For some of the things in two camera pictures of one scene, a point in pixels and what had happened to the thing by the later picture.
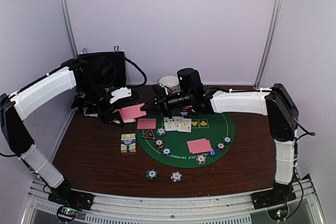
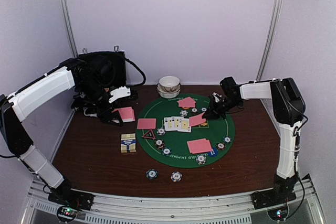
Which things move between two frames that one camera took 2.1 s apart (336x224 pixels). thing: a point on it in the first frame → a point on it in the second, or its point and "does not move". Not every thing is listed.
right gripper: (159, 103) → (213, 112)
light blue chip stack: (176, 176) does not move
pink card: (132, 112) → (196, 120)
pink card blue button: (203, 140) does not move
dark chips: (227, 139) does not move
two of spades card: (175, 123) does not move
